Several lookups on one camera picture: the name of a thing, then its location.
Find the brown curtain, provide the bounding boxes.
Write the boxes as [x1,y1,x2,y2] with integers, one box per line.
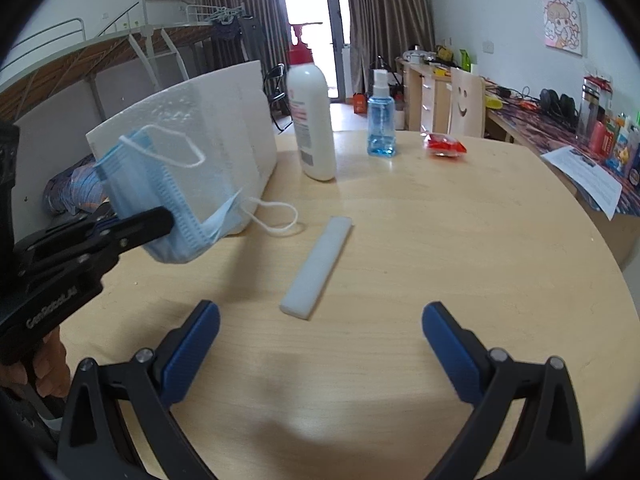
[345,0,435,103]
[192,0,281,96]

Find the dark hanging clothes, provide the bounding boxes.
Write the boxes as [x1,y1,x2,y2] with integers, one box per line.
[210,15,263,66]

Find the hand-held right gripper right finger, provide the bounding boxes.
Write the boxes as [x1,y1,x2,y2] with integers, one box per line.
[421,301,587,480]

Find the white lotion bottle red pump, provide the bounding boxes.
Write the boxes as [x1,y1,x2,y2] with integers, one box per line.
[286,22,337,182]

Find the blue and orange quilt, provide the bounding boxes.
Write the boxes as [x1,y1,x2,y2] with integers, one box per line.
[42,155,108,216]

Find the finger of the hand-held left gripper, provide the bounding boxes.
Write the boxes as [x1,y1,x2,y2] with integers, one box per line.
[96,206,173,256]

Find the glass balcony door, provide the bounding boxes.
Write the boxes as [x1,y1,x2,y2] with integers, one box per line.
[276,0,351,103]

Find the grey metal ladder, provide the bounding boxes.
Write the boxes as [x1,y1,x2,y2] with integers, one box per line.
[128,30,191,91]

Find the white foam box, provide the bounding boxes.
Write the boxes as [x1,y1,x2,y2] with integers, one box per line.
[86,60,278,236]

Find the person's left hand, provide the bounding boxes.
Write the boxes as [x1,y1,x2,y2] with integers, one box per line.
[0,325,72,403]

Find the blue spray bottle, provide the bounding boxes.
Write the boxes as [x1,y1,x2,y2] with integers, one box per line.
[367,57,398,157]

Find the white foam strip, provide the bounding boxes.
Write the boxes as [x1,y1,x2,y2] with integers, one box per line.
[279,216,355,321]

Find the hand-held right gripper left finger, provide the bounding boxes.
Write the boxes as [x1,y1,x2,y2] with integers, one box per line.
[56,300,221,480]

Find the black headphones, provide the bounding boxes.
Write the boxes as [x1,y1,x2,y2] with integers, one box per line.
[539,88,578,128]

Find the white paper sheet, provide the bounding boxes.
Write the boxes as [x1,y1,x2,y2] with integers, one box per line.
[540,146,623,221]

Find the blue face mask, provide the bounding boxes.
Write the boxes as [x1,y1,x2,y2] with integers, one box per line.
[94,125,299,264]

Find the cartoon wall poster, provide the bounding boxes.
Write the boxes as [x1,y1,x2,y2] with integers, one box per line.
[542,0,586,56]

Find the wooden desk with drawers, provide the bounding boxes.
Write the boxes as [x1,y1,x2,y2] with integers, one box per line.
[397,55,453,133]

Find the wooden chair with smiley face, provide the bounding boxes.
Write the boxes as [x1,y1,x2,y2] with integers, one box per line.
[447,66,487,138]

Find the metal bunk bed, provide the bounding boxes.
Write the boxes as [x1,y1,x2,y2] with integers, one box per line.
[0,17,251,126]

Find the red snack packet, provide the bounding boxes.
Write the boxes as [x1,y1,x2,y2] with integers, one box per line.
[424,131,467,157]

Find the patterned table cloth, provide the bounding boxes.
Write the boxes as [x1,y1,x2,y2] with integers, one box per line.
[486,80,640,218]

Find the black folding chair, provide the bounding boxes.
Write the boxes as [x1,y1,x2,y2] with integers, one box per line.
[264,63,293,133]

